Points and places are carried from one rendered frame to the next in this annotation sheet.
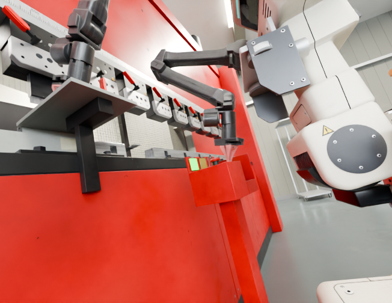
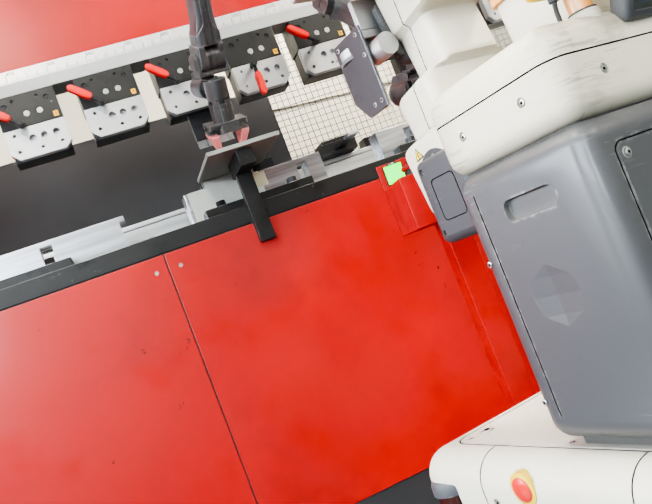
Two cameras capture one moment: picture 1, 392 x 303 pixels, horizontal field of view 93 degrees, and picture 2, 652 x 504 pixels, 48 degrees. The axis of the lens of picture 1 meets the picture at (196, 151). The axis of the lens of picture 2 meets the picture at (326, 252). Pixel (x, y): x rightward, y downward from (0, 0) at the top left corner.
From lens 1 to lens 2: 1.31 m
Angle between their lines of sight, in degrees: 47
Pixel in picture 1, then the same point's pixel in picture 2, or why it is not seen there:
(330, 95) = (413, 112)
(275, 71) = (361, 89)
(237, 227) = (455, 260)
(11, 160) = (200, 228)
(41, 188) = (226, 245)
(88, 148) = (252, 196)
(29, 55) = (179, 99)
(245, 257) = (471, 300)
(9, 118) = not seen: hidden behind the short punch
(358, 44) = not seen: outside the picture
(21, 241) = (226, 286)
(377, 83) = not seen: outside the picture
